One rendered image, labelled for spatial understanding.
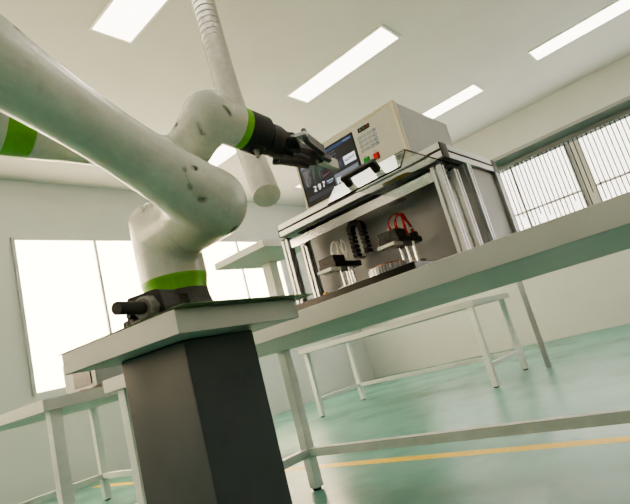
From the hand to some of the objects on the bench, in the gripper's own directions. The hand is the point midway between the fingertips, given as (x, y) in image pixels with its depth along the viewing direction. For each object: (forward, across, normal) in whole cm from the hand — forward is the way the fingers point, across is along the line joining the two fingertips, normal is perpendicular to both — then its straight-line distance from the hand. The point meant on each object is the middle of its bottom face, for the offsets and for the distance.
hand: (327, 162), depth 128 cm
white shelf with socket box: (+77, -115, -9) cm, 138 cm away
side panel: (+69, +9, -21) cm, 72 cm away
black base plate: (+29, -21, -27) cm, 45 cm away
